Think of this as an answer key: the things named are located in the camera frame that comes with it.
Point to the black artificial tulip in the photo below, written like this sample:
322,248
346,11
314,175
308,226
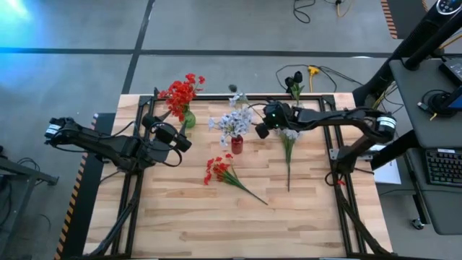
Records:
297,77
232,88
289,81

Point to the monitor with blue screen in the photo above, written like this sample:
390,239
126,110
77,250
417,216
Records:
457,101

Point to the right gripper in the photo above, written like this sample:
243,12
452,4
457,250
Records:
281,115

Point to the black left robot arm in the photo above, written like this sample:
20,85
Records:
94,142

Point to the green glass vase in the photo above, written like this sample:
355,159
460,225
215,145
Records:
190,121

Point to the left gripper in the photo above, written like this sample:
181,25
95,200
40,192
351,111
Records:
148,121

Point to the black keyboard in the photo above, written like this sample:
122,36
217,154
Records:
445,168

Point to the black tower fan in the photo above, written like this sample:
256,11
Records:
415,40

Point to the black mat with striped edge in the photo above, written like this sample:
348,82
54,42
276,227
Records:
86,224
400,18

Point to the grey desk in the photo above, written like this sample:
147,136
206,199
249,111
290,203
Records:
408,108

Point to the dark grey side table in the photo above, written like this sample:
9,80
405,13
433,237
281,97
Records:
29,173

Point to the black aluminium table frame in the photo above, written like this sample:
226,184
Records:
260,97

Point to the white paper sheet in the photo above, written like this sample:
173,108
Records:
391,177

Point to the red glass vase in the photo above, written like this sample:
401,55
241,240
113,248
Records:
237,146

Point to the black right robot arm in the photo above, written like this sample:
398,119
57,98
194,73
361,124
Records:
343,117

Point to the desk caster wheel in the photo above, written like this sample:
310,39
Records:
417,224

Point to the yellow power plug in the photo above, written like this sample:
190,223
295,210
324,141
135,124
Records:
313,70

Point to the black stand pole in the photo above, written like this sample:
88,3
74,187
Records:
431,48

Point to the white desk label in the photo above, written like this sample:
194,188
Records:
446,150

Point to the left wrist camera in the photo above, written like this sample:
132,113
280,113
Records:
166,133

